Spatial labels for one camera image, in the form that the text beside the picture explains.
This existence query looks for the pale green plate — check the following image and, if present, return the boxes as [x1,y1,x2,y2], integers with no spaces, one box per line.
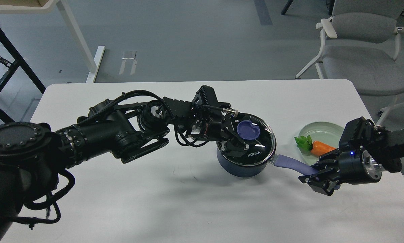
[298,121,344,148]

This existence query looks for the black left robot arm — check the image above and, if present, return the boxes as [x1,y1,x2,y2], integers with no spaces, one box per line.
[0,86,246,240]

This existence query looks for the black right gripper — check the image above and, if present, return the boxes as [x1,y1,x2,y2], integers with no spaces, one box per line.
[299,148,382,196]

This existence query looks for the grey office chair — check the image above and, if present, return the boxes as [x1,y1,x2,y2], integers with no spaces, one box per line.
[295,0,404,119]

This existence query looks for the blue saucepan with purple handle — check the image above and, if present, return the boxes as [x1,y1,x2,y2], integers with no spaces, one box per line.
[216,113,318,178]

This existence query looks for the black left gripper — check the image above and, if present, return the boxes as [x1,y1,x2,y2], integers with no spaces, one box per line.
[185,110,256,158]

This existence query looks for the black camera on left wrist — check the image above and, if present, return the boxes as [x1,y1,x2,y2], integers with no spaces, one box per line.
[191,85,230,115]

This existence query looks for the black metal rack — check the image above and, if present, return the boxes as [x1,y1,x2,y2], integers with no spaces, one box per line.
[0,19,46,124]

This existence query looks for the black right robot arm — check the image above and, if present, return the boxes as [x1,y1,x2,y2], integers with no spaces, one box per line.
[299,126,404,196]

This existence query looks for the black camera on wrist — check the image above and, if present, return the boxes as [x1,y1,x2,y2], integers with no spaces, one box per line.
[191,85,230,115]
[338,117,377,152]

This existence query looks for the white desk frame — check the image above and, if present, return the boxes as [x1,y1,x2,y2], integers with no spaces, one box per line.
[0,0,105,83]

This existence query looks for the orange toy carrot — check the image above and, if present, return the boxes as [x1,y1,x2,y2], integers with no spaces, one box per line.
[294,135,336,157]

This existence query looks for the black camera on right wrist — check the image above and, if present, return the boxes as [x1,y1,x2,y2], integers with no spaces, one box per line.
[338,117,377,152]

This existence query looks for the glass pot lid purple knob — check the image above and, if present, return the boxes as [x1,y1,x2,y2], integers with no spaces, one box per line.
[219,114,277,166]

